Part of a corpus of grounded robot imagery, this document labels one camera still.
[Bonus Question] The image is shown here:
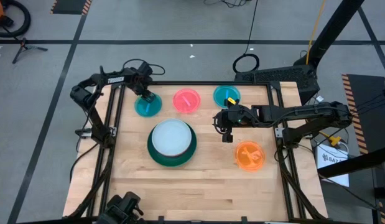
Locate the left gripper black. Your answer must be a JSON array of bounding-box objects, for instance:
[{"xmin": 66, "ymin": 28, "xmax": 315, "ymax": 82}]
[{"xmin": 131, "ymin": 74, "xmax": 157, "ymax": 105}]

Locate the teal translucent plastic plate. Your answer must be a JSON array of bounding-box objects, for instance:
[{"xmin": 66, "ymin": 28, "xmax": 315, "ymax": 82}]
[
  {"xmin": 134, "ymin": 93, "xmax": 163, "ymax": 118},
  {"xmin": 213, "ymin": 85, "xmax": 241, "ymax": 110}
]

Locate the pink translucent plastic plate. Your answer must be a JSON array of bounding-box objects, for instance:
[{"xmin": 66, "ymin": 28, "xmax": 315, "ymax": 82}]
[{"xmin": 172, "ymin": 88, "xmax": 202, "ymax": 114}]

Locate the pale blue-grey plastic plate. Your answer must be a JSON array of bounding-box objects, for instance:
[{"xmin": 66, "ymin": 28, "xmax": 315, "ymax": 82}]
[{"xmin": 151, "ymin": 118, "xmax": 193, "ymax": 157}]

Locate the orange translucent plastic plate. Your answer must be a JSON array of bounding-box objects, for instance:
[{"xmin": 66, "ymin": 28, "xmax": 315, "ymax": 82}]
[{"xmin": 234, "ymin": 140, "xmax": 267, "ymax": 172}]

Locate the dark green plastic plate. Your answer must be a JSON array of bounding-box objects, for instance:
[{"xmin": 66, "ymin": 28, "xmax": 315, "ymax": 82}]
[{"xmin": 147, "ymin": 119, "xmax": 198, "ymax": 167}]

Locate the black computer case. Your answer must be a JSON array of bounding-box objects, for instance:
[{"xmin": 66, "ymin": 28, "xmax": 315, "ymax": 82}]
[{"xmin": 234, "ymin": 63, "xmax": 320, "ymax": 106}]

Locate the white printed box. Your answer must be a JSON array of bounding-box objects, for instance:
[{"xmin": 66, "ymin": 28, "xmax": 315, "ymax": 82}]
[{"xmin": 315, "ymin": 141, "xmax": 350, "ymax": 187}]

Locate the black hazard-striped floor mat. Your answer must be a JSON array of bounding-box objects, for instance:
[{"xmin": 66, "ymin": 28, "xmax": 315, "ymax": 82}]
[{"xmin": 50, "ymin": 0, "xmax": 93, "ymax": 16}]

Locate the black crossbeam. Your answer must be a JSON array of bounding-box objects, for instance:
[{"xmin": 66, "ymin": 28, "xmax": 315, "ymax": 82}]
[{"xmin": 317, "ymin": 146, "xmax": 385, "ymax": 179}]

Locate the black tripod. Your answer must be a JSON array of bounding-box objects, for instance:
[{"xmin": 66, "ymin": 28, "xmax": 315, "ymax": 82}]
[{"xmin": 11, "ymin": 37, "xmax": 49, "ymax": 65}]

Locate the black hazard-striped platform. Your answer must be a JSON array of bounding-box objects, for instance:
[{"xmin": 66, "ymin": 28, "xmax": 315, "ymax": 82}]
[{"xmin": 341, "ymin": 73, "xmax": 385, "ymax": 156}]

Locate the black aluminium table frame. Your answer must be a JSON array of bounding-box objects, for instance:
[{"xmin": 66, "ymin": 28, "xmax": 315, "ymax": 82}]
[{"xmin": 67, "ymin": 70, "xmax": 328, "ymax": 224}]

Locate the black coiled floor cable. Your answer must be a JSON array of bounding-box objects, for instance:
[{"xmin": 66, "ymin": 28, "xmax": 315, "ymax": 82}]
[{"xmin": 231, "ymin": 0, "xmax": 261, "ymax": 74}]

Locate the yellow cable connector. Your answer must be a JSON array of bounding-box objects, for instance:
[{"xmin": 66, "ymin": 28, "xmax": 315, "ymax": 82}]
[{"xmin": 319, "ymin": 132, "xmax": 343, "ymax": 147}]

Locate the yellow cable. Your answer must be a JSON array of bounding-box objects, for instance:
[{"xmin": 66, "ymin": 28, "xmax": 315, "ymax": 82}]
[{"xmin": 305, "ymin": 0, "xmax": 327, "ymax": 65}]

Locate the black stand post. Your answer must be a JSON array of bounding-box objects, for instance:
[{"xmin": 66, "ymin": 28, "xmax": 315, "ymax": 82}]
[{"xmin": 307, "ymin": 0, "xmax": 366, "ymax": 68}]

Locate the black vacuum hose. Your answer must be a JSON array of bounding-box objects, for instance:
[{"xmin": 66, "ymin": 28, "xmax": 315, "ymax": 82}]
[{"xmin": 0, "ymin": 0, "xmax": 32, "ymax": 39}]

